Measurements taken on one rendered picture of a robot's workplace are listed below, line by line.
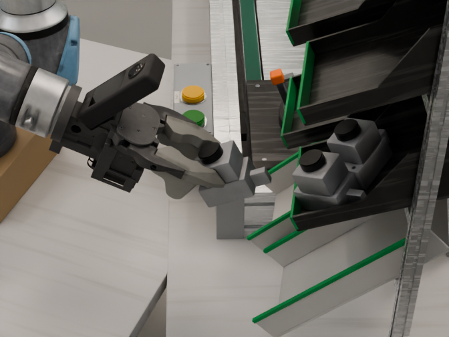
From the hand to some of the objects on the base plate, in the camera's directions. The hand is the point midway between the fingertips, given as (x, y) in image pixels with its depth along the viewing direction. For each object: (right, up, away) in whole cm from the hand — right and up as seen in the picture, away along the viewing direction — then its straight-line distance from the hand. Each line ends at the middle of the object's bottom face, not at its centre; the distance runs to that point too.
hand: (220, 162), depth 118 cm
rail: (+1, +17, +75) cm, 77 cm away
